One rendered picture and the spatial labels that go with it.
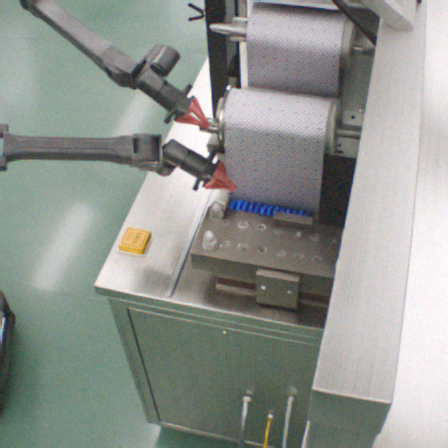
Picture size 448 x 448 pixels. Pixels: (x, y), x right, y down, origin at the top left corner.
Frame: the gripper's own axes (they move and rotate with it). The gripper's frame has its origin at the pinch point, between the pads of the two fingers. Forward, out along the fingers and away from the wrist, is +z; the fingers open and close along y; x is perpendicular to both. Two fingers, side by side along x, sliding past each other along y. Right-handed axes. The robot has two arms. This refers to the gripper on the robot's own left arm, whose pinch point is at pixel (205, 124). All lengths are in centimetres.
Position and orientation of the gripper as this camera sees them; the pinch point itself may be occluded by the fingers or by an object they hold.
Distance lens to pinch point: 162.0
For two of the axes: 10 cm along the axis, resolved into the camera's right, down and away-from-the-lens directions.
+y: -2.5, 7.2, -6.4
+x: 5.8, -4.2, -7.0
